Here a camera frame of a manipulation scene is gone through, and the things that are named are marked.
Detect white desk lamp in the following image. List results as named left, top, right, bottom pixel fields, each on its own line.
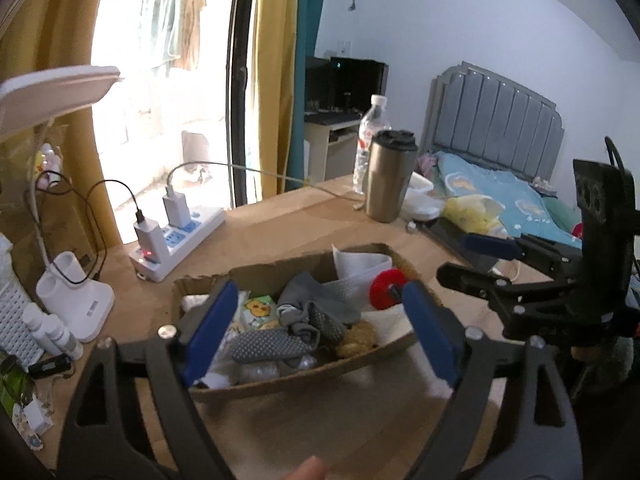
left=0, top=64, right=124, bottom=345

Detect yellow plastic bag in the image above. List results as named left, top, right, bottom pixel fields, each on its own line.
left=442, top=194, right=506, bottom=237

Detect black computer monitor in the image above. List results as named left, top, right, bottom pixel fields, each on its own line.
left=329, top=56, right=388, bottom=113

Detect black smartphone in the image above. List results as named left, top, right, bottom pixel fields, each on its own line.
left=416, top=218, right=499, bottom=272

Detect white textured cloth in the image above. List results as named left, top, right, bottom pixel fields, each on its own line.
left=324, top=247, right=412, bottom=346

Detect left hand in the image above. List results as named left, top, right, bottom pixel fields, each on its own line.
left=283, top=456, right=329, bottom=480

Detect white lidded container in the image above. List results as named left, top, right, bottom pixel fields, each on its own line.
left=400, top=172, right=446, bottom=222

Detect blue patterned blanket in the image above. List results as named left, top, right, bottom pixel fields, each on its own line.
left=435, top=152, right=582, bottom=248

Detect white charger right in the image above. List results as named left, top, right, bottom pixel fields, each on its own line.
left=163, top=184, right=191, bottom=229

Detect brown plush bear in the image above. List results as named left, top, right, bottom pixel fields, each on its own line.
left=335, top=320, right=378, bottom=359

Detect clear water bottle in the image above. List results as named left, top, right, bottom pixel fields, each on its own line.
left=352, top=94, right=390, bottom=195

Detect bubble wrap piece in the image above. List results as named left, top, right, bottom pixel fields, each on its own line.
left=238, top=356, right=318, bottom=385

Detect grey bed headboard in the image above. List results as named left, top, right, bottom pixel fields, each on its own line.
left=419, top=62, right=564, bottom=182

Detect tissue packet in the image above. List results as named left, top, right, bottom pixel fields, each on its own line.
left=240, top=296, right=280, bottom=332

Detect grey sock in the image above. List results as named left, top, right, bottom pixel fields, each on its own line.
left=229, top=271, right=361, bottom=364

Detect red plush ball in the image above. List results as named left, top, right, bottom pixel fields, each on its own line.
left=369, top=268, right=409, bottom=311

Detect steel travel tumbler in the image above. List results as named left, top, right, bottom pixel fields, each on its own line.
left=364, top=130, right=418, bottom=223

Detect white charger left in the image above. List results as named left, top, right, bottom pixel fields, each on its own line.
left=134, top=209, right=169, bottom=263

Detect white power strip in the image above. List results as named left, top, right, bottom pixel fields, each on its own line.
left=129, top=209, right=226, bottom=283

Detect white charger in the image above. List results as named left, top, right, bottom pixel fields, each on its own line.
left=134, top=209, right=169, bottom=263
left=163, top=184, right=191, bottom=229

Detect brown cardboard box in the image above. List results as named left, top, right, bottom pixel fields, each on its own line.
left=171, top=243, right=424, bottom=403

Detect white pill bottle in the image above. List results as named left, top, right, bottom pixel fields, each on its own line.
left=42, top=314, right=84, bottom=361
left=22, top=302, right=62, bottom=356

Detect white perforated basket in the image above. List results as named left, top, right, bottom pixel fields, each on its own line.
left=0, top=281, right=44, bottom=370

